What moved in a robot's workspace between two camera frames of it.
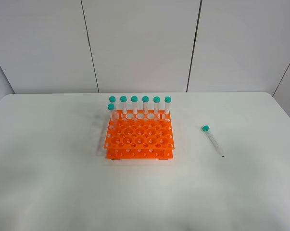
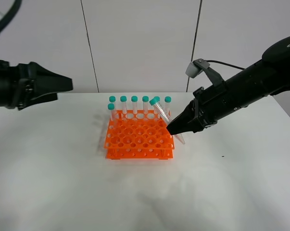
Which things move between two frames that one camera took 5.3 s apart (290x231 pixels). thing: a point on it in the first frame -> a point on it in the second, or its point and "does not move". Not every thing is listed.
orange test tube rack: (140, 136) does not move
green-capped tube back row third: (134, 99) does not move
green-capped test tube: (206, 129) -> (164, 116)
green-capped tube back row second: (123, 99) does not move
